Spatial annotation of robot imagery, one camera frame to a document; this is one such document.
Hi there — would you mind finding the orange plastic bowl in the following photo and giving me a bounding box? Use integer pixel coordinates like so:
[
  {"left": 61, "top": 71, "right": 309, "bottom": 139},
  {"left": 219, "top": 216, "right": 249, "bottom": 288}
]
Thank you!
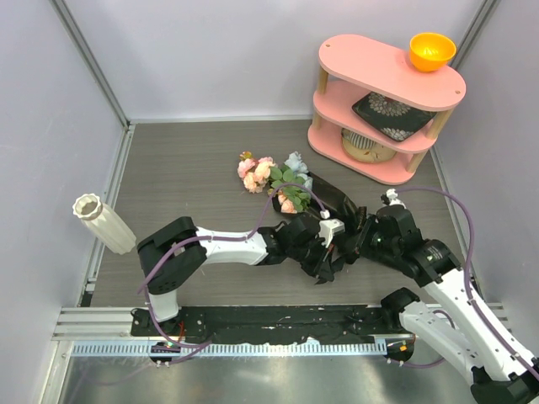
[{"left": 409, "top": 32, "right": 456, "bottom": 72}]

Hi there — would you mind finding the beige ceramic bowl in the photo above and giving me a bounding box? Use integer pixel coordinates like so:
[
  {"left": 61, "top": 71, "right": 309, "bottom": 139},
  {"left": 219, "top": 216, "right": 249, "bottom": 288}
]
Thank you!
[{"left": 340, "top": 128, "right": 397, "bottom": 164}]

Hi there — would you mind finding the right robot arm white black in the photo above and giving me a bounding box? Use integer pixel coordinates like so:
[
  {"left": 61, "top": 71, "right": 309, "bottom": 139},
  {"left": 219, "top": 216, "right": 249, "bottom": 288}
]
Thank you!
[{"left": 344, "top": 205, "right": 538, "bottom": 403}]

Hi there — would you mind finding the white slotted cable duct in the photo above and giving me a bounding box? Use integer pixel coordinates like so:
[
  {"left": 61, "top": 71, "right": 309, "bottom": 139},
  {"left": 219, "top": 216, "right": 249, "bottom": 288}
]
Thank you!
[{"left": 71, "top": 339, "right": 387, "bottom": 357}]

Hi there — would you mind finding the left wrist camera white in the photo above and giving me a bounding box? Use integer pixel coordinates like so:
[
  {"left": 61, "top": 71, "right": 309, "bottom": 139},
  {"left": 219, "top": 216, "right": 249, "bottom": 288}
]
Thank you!
[{"left": 318, "top": 210, "right": 345, "bottom": 248}]

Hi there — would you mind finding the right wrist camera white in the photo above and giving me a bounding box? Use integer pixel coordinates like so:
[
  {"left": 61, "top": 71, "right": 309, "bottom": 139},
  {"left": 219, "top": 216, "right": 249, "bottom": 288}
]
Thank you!
[{"left": 380, "top": 189, "right": 406, "bottom": 209}]

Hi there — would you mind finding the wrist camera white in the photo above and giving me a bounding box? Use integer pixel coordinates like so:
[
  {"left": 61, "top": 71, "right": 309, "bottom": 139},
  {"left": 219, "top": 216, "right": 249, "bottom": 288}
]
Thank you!
[
  {"left": 318, "top": 210, "right": 345, "bottom": 248},
  {"left": 380, "top": 189, "right": 406, "bottom": 209}
]

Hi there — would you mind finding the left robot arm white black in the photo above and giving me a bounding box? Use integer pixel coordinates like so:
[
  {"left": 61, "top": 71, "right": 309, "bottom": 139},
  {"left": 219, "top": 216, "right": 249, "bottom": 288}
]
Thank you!
[{"left": 136, "top": 212, "right": 345, "bottom": 336}]

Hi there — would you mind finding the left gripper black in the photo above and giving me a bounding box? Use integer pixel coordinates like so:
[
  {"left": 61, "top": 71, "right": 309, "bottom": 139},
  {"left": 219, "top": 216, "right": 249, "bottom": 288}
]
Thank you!
[{"left": 288, "top": 236, "right": 334, "bottom": 281}]

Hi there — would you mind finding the black ribbon with gold lettering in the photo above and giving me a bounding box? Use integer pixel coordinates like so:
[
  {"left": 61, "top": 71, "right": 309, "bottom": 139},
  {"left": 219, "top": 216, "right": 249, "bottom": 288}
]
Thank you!
[{"left": 313, "top": 204, "right": 371, "bottom": 286}]

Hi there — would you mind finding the black floral square plate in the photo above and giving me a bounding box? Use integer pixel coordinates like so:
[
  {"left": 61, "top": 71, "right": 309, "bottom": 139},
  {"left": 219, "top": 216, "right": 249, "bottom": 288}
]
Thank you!
[{"left": 351, "top": 92, "right": 436, "bottom": 142}]

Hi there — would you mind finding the flower bouquet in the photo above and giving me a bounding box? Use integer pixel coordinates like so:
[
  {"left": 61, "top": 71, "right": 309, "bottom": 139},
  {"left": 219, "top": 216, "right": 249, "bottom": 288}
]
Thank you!
[{"left": 237, "top": 151, "right": 359, "bottom": 219}]

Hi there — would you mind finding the white ribbed vase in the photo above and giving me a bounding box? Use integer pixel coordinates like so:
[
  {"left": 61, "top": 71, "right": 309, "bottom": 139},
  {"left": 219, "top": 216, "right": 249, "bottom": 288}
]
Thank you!
[{"left": 72, "top": 194, "right": 136, "bottom": 255}]

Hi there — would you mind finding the aluminium frame rail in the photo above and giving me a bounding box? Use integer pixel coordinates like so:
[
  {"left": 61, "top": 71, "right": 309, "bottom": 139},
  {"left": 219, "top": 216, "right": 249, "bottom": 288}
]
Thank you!
[{"left": 49, "top": 0, "right": 136, "bottom": 342}]

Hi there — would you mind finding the pink three-tier shelf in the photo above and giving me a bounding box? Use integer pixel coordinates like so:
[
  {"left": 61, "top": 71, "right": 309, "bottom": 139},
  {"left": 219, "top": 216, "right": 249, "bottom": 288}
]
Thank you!
[{"left": 307, "top": 32, "right": 467, "bottom": 185}]

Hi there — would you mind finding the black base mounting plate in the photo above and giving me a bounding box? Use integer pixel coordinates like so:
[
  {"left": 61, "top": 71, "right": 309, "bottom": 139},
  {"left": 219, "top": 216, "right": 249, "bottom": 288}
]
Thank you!
[{"left": 130, "top": 303, "right": 418, "bottom": 347}]

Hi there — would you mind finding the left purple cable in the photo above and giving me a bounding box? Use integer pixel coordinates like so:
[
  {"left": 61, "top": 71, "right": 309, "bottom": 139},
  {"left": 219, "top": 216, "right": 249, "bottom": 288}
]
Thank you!
[{"left": 136, "top": 183, "right": 330, "bottom": 365}]

